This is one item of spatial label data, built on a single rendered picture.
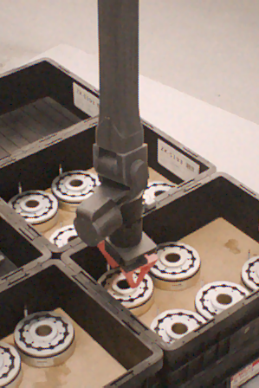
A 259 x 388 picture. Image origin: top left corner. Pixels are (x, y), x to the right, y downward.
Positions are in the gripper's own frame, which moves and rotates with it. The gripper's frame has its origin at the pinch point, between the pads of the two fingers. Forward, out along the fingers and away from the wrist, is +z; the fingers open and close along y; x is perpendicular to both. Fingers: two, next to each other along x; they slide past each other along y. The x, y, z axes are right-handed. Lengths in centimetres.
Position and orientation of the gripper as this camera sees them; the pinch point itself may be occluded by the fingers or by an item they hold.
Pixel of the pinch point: (125, 274)
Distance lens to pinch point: 161.4
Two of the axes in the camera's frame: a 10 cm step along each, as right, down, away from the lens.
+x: 8.3, -3.6, 4.3
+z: -0.1, 7.6, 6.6
